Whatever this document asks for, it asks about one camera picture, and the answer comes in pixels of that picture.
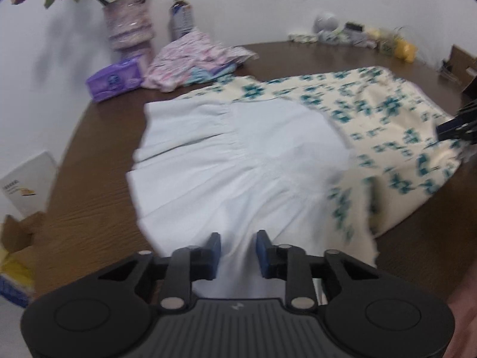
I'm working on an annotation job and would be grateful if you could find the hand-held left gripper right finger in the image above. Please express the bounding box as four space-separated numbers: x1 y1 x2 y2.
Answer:
256 230 381 311

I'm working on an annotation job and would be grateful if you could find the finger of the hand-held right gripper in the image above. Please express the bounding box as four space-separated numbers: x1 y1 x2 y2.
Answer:
455 100 477 122
435 116 477 144

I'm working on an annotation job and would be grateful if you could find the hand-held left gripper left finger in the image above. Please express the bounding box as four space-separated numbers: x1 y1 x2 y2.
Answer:
97 232 222 312

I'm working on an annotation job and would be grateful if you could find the cream green floral dress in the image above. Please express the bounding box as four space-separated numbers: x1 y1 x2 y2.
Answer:
126 66 466 299

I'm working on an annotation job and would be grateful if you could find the brown cardboard stand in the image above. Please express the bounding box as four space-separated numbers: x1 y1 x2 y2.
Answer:
443 45 477 94

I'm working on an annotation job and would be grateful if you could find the yellow mug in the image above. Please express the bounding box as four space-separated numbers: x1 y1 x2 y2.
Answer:
395 39 417 62

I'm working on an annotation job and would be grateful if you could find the clear glass cup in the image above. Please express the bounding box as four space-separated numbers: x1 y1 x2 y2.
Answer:
378 32 399 56

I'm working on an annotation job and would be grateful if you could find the grey tin box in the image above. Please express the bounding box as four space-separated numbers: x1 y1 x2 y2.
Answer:
341 22 368 47

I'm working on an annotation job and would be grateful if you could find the white robot figurine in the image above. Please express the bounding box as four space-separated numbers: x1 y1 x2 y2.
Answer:
313 12 341 41

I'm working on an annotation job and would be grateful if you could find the light blue garment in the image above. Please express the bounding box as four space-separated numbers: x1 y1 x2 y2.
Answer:
184 63 239 84

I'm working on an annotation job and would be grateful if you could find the brown cardboard box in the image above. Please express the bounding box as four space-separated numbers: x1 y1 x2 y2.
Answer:
0 212 45 254

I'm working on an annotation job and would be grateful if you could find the white printed box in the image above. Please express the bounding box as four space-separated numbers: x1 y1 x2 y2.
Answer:
0 151 58 219

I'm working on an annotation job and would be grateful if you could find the yellow blue package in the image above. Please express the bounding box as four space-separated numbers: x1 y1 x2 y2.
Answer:
0 250 36 306

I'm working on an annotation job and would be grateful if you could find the purple tissue pack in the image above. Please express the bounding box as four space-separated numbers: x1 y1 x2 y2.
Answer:
86 54 150 104

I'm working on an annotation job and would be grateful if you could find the pink floral garment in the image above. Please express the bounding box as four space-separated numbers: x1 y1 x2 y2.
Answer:
142 30 258 92

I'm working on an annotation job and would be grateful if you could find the plastic drink bottle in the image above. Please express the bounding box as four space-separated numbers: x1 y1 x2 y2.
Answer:
169 0 194 41

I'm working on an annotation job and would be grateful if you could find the purple textured vase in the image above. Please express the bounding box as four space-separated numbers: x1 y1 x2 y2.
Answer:
102 0 155 51

